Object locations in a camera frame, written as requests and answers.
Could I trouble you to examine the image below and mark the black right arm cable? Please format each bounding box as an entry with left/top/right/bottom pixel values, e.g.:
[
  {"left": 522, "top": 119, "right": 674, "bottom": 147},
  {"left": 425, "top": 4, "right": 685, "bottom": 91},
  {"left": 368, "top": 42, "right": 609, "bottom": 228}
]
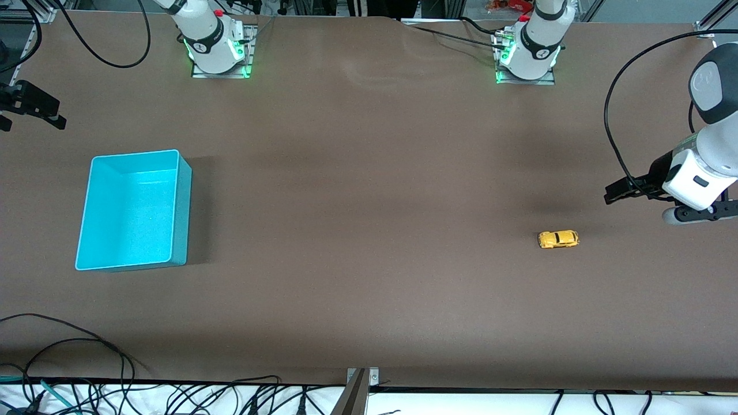
[{"left": 55, "top": 0, "right": 152, "bottom": 69}]

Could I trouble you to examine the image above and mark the thin grey base cable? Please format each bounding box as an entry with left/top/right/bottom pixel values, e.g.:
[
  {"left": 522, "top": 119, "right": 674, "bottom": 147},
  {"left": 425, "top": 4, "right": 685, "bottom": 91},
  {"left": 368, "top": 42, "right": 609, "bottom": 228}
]
[{"left": 234, "top": 16, "right": 276, "bottom": 47}]

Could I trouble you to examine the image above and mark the aluminium frame profile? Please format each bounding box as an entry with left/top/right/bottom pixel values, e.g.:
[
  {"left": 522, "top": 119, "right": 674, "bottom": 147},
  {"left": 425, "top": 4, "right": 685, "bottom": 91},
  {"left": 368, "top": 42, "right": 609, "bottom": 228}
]
[
  {"left": 0, "top": 0, "right": 58, "bottom": 24},
  {"left": 695, "top": 0, "right": 738, "bottom": 38}
]

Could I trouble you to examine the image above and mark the black hanging cable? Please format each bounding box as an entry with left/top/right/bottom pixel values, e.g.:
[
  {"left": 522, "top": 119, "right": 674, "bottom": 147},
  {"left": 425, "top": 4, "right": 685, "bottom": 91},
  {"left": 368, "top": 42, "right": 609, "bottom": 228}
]
[{"left": 0, "top": 0, "right": 42, "bottom": 74}]

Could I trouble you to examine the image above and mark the turquoise plastic bin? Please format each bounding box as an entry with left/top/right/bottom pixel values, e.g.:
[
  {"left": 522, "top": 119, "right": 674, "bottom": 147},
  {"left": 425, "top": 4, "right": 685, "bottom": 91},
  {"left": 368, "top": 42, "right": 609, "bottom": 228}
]
[{"left": 75, "top": 149, "right": 193, "bottom": 271}]

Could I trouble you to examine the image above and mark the yellow beetle toy car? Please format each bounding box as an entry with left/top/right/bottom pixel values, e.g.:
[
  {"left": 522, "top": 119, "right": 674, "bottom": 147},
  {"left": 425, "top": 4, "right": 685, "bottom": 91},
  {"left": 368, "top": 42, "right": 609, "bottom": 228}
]
[{"left": 538, "top": 229, "right": 580, "bottom": 250}]

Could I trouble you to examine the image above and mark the brown table cover mat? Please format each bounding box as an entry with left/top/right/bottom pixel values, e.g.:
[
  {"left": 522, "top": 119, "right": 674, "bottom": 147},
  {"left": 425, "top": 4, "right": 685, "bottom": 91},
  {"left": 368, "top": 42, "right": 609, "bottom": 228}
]
[{"left": 0, "top": 10, "right": 738, "bottom": 393}]

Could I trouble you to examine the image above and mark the black looped cable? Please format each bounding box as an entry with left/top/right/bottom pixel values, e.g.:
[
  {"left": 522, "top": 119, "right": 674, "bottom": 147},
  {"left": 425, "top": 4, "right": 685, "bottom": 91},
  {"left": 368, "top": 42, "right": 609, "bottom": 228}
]
[{"left": 0, "top": 313, "right": 137, "bottom": 404}]

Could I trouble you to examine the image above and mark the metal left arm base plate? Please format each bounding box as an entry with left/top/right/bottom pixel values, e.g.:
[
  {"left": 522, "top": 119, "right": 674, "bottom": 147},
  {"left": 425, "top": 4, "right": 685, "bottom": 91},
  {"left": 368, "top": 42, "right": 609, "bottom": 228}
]
[{"left": 495, "top": 32, "right": 557, "bottom": 86}]

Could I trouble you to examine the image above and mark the orange red package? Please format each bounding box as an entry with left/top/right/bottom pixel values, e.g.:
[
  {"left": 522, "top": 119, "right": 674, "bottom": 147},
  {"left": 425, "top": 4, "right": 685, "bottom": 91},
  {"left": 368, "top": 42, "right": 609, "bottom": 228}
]
[{"left": 486, "top": 0, "right": 534, "bottom": 13}]

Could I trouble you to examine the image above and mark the grey metal bar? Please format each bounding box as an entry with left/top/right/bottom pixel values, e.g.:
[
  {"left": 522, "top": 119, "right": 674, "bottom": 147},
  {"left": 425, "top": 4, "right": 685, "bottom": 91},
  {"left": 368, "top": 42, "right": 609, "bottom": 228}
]
[{"left": 330, "top": 369, "right": 370, "bottom": 415}]

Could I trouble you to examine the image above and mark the long black table cable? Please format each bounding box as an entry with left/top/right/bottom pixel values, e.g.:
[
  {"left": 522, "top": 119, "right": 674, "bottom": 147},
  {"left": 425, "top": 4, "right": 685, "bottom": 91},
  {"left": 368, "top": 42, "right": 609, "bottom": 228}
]
[{"left": 411, "top": 25, "right": 508, "bottom": 50}]

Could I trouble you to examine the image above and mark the teal cable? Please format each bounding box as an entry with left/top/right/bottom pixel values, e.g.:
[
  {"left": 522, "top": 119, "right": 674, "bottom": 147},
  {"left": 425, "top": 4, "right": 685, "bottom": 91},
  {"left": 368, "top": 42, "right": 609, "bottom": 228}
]
[{"left": 0, "top": 375, "right": 84, "bottom": 415}]

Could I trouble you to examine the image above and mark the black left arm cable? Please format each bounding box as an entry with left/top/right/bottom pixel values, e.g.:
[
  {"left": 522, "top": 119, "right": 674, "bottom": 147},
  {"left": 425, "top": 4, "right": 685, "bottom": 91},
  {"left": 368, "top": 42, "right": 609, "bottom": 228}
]
[{"left": 603, "top": 29, "right": 738, "bottom": 199}]

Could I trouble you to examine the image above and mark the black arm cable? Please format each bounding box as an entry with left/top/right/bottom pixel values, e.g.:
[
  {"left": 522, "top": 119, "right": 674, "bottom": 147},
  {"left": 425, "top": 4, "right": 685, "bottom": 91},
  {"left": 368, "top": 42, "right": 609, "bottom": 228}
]
[
  {"left": 55, "top": 0, "right": 152, "bottom": 69},
  {"left": 603, "top": 29, "right": 738, "bottom": 199}
]

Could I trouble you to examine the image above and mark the silver metal bracket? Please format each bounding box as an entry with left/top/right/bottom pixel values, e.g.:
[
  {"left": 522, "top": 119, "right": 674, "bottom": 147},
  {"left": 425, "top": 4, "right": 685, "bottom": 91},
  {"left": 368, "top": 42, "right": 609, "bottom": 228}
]
[{"left": 347, "top": 367, "right": 380, "bottom": 388}]

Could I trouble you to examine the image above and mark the short black table cable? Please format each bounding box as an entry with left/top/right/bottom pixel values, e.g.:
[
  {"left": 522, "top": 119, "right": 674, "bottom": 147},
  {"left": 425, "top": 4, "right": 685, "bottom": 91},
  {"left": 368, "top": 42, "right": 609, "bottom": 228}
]
[{"left": 458, "top": 16, "right": 508, "bottom": 36}]

